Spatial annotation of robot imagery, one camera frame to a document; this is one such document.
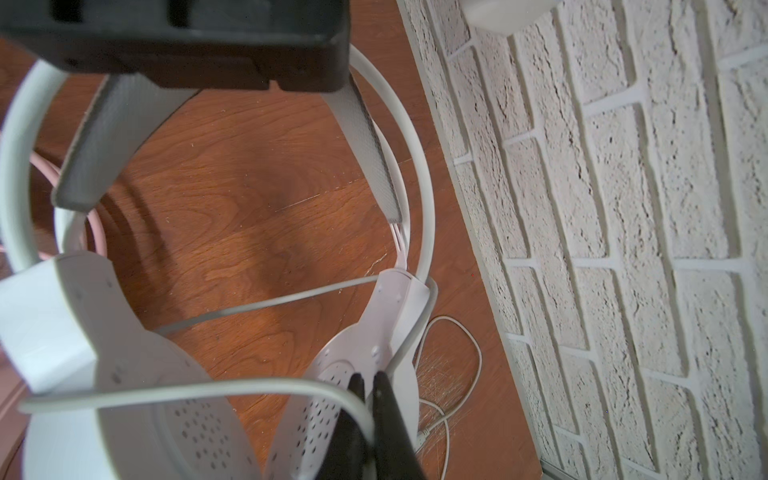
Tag pink headphones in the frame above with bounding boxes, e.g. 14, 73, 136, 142
0, 149, 109, 480

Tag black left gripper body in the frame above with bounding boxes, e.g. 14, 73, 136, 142
1, 1, 351, 93

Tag white headphones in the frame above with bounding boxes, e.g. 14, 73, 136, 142
1, 48, 438, 479

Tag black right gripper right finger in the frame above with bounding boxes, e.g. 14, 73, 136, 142
372, 371, 426, 480

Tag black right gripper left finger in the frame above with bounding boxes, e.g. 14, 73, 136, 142
316, 409, 368, 480

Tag grey white headphone cable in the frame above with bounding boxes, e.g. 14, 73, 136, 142
17, 274, 484, 480

